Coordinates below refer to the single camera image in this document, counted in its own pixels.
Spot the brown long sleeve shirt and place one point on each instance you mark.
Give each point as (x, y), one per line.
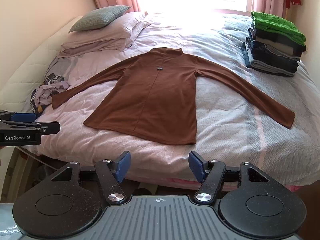
(154, 96)

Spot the white padded headboard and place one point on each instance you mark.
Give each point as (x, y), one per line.
(15, 94)

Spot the green folded towel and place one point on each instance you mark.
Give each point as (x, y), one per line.
(278, 25)

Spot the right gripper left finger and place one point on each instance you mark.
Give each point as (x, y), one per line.
(67, 182)

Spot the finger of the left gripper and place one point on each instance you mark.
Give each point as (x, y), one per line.
(45, 128)
(17, 117)

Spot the grey folded garment bottom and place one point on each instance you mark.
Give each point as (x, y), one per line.
(265, 64)

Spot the grey checked pillow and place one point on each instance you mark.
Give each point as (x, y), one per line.
(99, 18)

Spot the pink pillow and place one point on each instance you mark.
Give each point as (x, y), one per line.
(118, 35)

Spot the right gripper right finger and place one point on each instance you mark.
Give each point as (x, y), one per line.
(213, 174)

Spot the crumpled clothes pile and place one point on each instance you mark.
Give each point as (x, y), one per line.
(41, 97)

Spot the dark navy folded garment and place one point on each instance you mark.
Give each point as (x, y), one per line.
(272, 55)

